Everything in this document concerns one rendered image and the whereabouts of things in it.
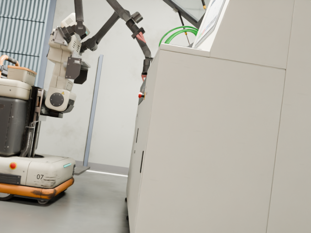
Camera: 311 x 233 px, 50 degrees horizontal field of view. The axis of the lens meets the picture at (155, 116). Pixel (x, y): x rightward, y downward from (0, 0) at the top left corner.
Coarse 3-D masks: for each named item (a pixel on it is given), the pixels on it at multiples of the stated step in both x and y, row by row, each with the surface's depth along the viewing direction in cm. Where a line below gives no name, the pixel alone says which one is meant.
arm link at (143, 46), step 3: (129, 15) 272; (138, 39) 272; (138, 42) 271; (141, 42) 271; (141, 45) 270; (144, 45) 270; (141, 48) 270; (144, 48) 269; (147, 48) 269; (144, 51) 269; (150, 51) 269; (144, 54) 269; (150, 54) 269
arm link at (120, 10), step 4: (108, 0) 229; (112, 0) 230; (116, 0) 231; (112, 4) 231; (116, 4) 231; (116, 8) 232; (120, 8) 232; (116, 12) 235; (120, 12) 233; (124, 12) 233; (120, 16) 233; (128, 16) 234
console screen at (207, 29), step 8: (216, 0) 186; (224, 0) 158; (216, 8) 174; (208, 16) 193; (216, 16) 164; (208, 24) 180; (216, 24) 157; (200, 32) 199; (208, 32) 169; (200, 40) 186
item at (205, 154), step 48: (240, 0) 148; (288, 0) 151; (240, 48) 148; (192, 96) 145; (240, 96) 147; (144, 144) 150; (192, 144) 144; (240, 144) 146; (144, 192) 141; (192, 192) 143; (240, 192) 146
